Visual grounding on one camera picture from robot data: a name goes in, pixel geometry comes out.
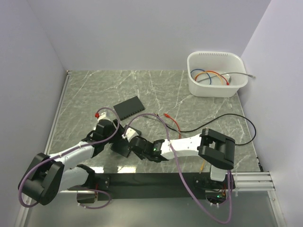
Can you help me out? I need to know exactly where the black network switch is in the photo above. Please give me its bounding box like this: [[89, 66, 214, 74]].
[[110, 127, 142, 158], [114, 96, 145, 120]]

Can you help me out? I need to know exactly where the red ethernet cable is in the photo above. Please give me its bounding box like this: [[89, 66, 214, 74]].
[[163, 113, 183, 139]]

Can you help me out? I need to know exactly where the black ethernet cable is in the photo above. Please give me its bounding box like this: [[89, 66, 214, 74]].
[[155, 113, 258, 145]]

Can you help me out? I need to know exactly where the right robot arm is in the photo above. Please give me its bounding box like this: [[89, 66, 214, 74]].
[[123, 129, 235, 189]]

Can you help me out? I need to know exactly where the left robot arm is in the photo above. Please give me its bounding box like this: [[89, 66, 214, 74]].
[[18, 119, 125, 208]]

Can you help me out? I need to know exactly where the black base beam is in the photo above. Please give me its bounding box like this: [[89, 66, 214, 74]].
[[82, 173, 228, 200]]

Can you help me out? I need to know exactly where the white plastic bin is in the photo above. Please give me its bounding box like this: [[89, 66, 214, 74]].
[[187, 51, 250, 97]]

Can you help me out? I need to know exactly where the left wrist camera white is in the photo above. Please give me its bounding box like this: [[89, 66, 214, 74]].
[[95, 112, 110, 122]]

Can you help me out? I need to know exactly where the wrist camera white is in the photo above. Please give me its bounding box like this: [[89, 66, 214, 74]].
[[95, 112, 110, 122], [122, 128, 139, 142]]

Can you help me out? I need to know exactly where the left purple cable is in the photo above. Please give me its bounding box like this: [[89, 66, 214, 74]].
[[18, 107, 120, 209]]

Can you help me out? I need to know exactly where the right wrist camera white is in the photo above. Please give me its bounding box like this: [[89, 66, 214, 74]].
[[122, 128, 139, 142]]

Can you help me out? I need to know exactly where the grey ethernet cable on table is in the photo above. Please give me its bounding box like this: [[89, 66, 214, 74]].
[[142, 113, 166, 123]]

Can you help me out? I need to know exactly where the orange cable in bin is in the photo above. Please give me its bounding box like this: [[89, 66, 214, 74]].
[[194, 70, 229, 85]]

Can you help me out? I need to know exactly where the blue cable in bin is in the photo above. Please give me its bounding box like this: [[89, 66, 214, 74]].
[[191, 69, 213, 85]]

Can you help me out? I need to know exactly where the red cable in bin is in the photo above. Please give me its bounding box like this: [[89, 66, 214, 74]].
[[205, 70, 231, 85]]

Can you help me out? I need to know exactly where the grey cable in bin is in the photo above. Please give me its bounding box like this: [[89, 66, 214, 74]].
[[197, 72, 257, 83]]

